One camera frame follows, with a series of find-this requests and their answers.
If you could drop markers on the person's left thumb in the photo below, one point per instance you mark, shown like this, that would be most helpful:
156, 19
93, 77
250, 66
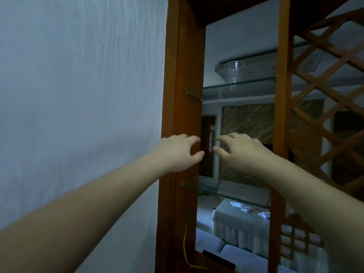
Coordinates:
195, 158

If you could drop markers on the white papers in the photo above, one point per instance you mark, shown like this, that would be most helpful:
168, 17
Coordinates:
244, 207

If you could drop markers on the table with white cloth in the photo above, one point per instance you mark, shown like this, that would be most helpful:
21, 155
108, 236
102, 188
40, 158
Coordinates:
241, 227

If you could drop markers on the person's right thumb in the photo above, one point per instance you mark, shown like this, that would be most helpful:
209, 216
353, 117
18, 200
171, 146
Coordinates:
223, 154

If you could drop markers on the person's left hand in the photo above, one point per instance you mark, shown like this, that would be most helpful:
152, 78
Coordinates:
173, 153

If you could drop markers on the brown wooden shelf cabinet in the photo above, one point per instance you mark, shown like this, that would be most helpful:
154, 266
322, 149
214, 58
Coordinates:
182, 82

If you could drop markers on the grey sofa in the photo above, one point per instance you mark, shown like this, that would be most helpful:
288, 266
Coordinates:
244, 260

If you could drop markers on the person's left forearm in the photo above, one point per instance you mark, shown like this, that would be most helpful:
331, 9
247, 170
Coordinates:
85, 210

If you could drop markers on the person's right hand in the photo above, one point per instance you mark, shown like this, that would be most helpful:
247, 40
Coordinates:
247, 156

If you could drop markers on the glass shelf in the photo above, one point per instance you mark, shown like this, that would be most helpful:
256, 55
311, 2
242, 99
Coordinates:
227, 190
236, 83

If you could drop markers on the clear plastic cup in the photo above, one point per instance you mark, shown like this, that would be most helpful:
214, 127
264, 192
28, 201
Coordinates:
234, 69

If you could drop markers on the wooden diagonal lattice panel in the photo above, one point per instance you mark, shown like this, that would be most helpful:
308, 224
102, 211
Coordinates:
315, 83

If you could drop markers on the person's right forearm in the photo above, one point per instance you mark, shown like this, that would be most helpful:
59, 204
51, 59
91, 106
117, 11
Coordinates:
318, 201

